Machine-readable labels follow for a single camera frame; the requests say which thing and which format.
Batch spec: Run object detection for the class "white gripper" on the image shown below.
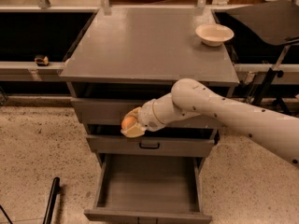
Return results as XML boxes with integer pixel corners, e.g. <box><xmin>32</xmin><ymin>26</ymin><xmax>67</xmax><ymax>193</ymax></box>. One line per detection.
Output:
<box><xmin>121</xmin><ymin>99</ymin><xmax>165</xmax><ymax>138</ymax></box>

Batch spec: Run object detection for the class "grey drawer cabinet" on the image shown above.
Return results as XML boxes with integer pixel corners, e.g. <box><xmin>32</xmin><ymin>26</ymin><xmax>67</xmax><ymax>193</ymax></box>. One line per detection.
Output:
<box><xmin>59</xmin><ymin>7</ymin><xmax>241</xmax><ymax>170</ymax></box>

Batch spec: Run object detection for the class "black stand with board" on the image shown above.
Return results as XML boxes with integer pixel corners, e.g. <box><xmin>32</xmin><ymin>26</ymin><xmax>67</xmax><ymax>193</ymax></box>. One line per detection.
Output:
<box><xmin>226</xmin><ymin>0</ymin><xmax>299</xmax><ymax>105</ymax></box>

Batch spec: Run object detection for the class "grey top drawer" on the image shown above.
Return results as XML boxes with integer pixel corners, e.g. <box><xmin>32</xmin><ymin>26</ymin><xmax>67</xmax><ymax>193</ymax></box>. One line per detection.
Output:
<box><xmin>71</xmin><ymin>98</ymin><xmax>223</xmax><ymax>129</ymax></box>

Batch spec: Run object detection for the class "orange fruit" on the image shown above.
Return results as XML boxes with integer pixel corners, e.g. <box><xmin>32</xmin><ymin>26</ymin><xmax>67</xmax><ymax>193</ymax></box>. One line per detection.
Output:
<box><xmin>121</xmin><ymin>116</ymin><xmax>137</xmax><ymax>129</ymax></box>

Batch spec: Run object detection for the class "grey middle drawer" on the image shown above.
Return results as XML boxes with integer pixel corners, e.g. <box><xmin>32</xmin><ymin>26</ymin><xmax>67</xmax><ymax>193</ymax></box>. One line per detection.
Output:
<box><xmin>87</xmin><ymin>135</ymin><xmax>214</xmax><ymax>157</ymax></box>

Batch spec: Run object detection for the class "grey open bottom drawer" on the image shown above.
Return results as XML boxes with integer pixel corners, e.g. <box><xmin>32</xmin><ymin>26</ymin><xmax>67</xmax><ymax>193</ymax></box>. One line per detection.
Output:
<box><xmin>84</xmin><ymin>154</ymin><xmax>212</xmax><ymax>224</ymax></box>

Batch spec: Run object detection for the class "black metal pole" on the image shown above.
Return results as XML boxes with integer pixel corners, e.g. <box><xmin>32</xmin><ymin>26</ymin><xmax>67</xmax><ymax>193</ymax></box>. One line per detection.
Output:
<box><xmin>43</xmin><ymin>177</ymin><xmax>61</xmax><ymax>224</ymax></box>

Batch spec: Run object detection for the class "black middle drawer handle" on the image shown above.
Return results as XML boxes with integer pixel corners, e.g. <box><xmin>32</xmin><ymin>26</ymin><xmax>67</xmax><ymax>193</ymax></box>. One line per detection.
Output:
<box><xmin>138</xmin><ymin>142</ymin><xmax>160</xmax><ymax>150</ymax></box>

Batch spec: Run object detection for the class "small brown block object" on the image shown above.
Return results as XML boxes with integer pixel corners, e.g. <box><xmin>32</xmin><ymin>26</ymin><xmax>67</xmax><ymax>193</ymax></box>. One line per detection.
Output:
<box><xmin>35</xmin><ymin>55</ymin><xmax>50</xmax><ymax>66</ymax></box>

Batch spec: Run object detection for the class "white ceramic bowl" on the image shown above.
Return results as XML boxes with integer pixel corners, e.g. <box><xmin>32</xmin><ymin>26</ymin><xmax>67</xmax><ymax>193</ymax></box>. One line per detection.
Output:
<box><xmin>195</xmin><ymin>23</ymin><xmax>235</xmax><ymax>47</ymax></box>

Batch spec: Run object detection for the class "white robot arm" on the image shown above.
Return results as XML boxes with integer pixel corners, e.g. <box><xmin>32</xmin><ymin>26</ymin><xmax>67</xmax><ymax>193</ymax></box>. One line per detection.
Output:
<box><xmin>121</xmin><ymin>78</ymin><xmax>299</xmax><ymax>166</ymax></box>

